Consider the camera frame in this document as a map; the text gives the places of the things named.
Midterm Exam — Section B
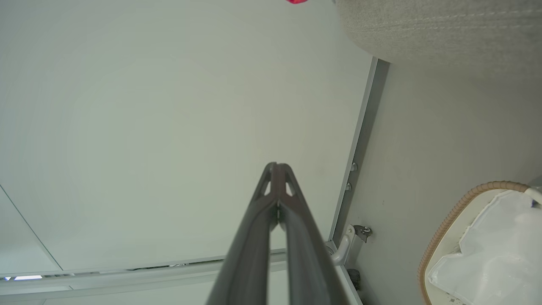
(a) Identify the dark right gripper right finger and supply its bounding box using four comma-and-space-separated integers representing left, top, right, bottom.
277, 163, 350, 305

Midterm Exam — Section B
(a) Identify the white metal foot bracket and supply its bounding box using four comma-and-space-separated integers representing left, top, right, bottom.
325, 225, 373, 266

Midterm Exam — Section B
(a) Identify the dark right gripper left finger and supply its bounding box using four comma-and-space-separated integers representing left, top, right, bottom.
206, 162, 279, 305

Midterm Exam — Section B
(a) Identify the white garment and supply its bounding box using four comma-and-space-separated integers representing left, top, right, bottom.
427, 190, 542, 305

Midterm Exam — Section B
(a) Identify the grey mat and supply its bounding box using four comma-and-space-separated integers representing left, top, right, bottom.
334, 0, 542, 83

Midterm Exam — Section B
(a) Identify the beige wicker-rim laundry basket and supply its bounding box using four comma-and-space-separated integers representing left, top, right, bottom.
417, 181, 542, 305

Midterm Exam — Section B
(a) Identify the aluminium partition frame strip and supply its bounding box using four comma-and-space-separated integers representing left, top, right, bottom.
328, 57, 390, 255

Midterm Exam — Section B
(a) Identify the aluminium partition rail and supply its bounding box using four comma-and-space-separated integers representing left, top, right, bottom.
0, 249, 339, 299

